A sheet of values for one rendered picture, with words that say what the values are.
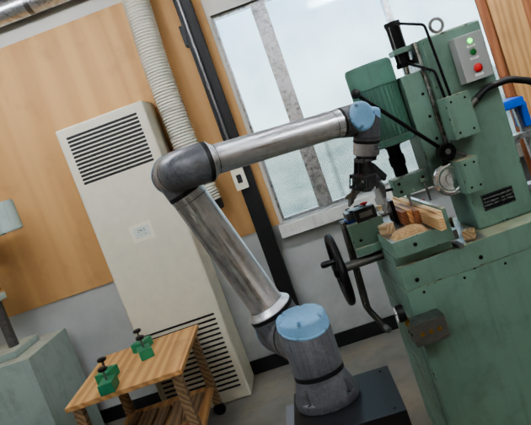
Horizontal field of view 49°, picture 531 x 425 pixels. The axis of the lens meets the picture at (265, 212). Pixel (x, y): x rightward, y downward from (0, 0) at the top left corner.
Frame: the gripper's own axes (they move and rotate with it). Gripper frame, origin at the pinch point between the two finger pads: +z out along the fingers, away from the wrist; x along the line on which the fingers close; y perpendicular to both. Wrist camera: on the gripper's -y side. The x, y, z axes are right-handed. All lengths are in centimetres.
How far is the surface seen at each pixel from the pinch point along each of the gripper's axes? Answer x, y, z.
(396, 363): -29, -83, 110
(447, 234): 26.8, -7.6, 6.0
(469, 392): 38, -10, 64
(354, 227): -9.0, -5.6, 9.5
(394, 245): 13.5, 5.3, 9.1
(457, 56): 18, -26, -52
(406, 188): 4.5, -19.8, -4.6
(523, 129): 14, -120, -15
